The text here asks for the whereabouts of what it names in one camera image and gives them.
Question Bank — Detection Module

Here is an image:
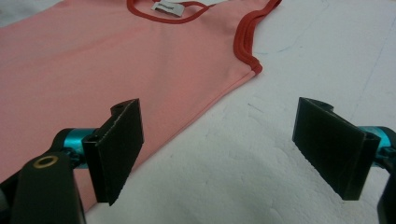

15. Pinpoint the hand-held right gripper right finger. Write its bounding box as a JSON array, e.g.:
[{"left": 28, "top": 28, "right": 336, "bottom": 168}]
[{"left": 291, "top": 96, "right": 382, "bottom": 201}]

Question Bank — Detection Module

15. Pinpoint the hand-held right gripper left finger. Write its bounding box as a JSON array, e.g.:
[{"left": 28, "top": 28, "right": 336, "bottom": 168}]
[{"left": 82, "top": 98, "right": 145, "bottom": 206}]

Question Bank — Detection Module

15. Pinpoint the pink tank top red trim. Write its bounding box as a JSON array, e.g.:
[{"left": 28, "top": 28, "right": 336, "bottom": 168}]
[{"left": 0, "top": 0, "right": 284, "bottom": 213}]

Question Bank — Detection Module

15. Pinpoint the white table mat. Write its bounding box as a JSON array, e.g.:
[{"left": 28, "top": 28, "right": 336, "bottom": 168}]
[{"left": 0, "top": 0, "right": 396, "bottom": 224}]

